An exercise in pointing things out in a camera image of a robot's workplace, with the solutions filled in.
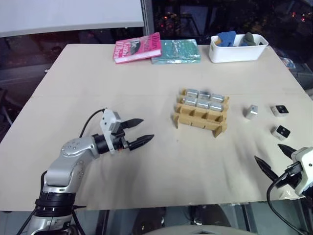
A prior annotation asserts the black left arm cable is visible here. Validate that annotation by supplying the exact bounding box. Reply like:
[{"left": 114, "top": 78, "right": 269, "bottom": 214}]
[{"left": 79, "top": 109, "right": 106, "bottom": 138}]

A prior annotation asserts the white cube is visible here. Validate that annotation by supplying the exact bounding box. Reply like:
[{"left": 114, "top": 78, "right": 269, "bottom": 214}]
[
  {"left": 270, "top": 104, "right": 290, "bottom": 118},
  {"left": 270, "top": 125, "right": 292, "bottom": 141}
]

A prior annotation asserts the white plastic bin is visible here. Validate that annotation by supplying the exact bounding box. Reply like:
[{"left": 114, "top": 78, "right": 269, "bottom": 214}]
[{"left": 208, "top": 33, "right": 269, "bottom": 64}]

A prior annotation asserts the wooden rack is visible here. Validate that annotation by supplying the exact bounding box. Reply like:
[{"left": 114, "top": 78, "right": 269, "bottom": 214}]
[{"left": 171, "top": 88, "right": 230, "bottom": 139}]

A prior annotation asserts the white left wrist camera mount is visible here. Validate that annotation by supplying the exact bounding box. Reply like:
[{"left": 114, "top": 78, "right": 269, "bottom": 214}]
[{"left": 99, "top": 108, "right": 124, "bottom": 155}]

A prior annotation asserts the white projection screen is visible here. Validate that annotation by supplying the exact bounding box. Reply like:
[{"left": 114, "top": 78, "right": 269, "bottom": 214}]
[{"left": 0, "top": 0, "right": 145, "bottom": 39}]

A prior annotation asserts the pink paperback book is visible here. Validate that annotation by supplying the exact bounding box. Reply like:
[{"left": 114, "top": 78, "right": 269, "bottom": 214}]
[{"left": 112, "top": 32, "right": 163, "bottom": 65}]

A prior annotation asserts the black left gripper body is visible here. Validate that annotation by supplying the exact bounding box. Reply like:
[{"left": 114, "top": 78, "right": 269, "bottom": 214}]
[{"left": 112, "top": 121, "right": 131, "bottom": 152}]

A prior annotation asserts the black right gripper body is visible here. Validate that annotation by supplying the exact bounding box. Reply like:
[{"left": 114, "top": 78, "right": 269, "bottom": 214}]
[{"left": 275, "top": 173, "right": 305, "bottom": 190}]

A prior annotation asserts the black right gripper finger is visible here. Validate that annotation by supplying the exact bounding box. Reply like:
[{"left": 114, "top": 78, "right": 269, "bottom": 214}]
[
  {"left": 277, "top": 143, "right": 298, "bottom": 160},
  {"left": 254, "top": 155, "right": 280, "bottom": 182}
]

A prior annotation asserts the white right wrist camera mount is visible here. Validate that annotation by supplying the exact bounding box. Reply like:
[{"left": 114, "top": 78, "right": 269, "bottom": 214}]
[{"left": 291, "top": 146, "right": 313, "bottom": 197}]

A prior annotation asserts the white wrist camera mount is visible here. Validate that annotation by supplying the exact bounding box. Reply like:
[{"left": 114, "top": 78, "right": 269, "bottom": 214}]
[
  {"left": 291, "top": 146, "right": 313, "bottom": 197},
  {"left": 99, "top": 108, "right": 124, "bottom": 155}
]

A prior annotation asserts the teal wrapped book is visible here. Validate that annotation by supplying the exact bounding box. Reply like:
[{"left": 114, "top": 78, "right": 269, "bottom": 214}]
[{"left": 151, "top": 39, "right": 202, "bottom": 65}]

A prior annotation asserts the grey green cloth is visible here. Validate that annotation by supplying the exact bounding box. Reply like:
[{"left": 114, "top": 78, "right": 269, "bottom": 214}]
[{"left": 239, "top": 32, "right": 257, "bottom": 47}]

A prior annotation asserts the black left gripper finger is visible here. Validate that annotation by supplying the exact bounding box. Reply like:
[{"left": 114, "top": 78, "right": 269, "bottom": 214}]
[
  {"left": 128, "top": 134, "right": 155, "bottom": 151},
  {"left": 121, "top": 118, "right": 144, "bottom": 129}
]

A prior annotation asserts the silver block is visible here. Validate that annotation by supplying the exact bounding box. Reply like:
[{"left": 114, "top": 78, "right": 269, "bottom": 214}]
[{"left": 243, "top": 104, "right": 260, "bottom": 120}]

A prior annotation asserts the blue cloth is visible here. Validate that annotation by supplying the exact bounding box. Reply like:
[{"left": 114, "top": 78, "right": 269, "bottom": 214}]
[{"left": 215, "top": 31, "right": 237, "bottom": 47}]

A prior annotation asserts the grey metal pole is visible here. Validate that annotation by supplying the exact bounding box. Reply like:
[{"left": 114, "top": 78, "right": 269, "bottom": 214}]
[{"left": 141, "top": 0, "right": 155, "bottom": 37}]

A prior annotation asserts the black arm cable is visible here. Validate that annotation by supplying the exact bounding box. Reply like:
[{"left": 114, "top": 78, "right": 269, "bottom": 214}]
[
  {"left": 266, "top": 162, "right": 313, "bottom": 235},
  {"left": 79, "top": 109, "right": 106, "bottom": 138}
]

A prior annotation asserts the pale rounded robot body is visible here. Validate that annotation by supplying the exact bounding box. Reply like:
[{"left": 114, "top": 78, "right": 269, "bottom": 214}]
[{"left": 143, "top": 223, "right": 254, "bottom": 235}]

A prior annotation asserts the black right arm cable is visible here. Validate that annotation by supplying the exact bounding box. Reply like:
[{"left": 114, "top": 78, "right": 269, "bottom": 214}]
[{"left": 266, "top": 162, "right": 313, "bottom": 235}]

